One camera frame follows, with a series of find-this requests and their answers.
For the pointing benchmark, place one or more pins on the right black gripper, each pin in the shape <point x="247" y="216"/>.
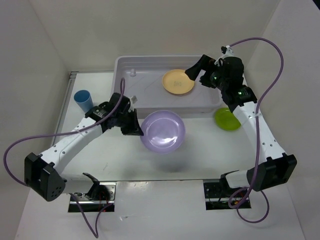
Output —
<point x="205" y="61"/>

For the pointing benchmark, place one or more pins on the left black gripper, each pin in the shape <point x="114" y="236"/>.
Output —
<point x="135" y="129"/>

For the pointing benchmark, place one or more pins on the purple plastic plate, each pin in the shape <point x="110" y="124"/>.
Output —
<point x="163" y="132"/>

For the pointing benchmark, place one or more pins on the orange plastic plate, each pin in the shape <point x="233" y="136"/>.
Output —
<point x="177" y="82"/>

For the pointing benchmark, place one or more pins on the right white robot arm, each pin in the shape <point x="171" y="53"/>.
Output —
<point x="273" y="166"/>

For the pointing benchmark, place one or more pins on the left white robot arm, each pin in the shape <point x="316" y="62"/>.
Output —
<point x="42" y="171"/>

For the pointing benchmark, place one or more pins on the lavender plastic bin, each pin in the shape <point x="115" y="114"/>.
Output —
<point x="143" y="76"/>

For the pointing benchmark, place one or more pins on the blue plastic cup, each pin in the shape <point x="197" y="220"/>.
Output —
<point x="84" y="100"/>

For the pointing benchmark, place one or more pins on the green plastic plate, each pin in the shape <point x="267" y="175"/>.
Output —
<point x="226" y="120"/>

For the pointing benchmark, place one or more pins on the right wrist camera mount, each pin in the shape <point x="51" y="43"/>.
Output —
<point x="226" y="52"/>

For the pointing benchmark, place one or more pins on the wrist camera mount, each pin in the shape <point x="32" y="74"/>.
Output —
<point x="133" y="99"/>
<point x="226" y="52"/>

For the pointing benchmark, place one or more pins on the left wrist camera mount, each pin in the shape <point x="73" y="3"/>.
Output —
<point x="133" y="99"/>

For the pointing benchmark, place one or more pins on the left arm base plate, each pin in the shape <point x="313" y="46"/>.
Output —
<point x="96" y="200"/>

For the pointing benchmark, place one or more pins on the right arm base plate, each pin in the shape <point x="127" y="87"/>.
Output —
<point x="217" y="194"/>

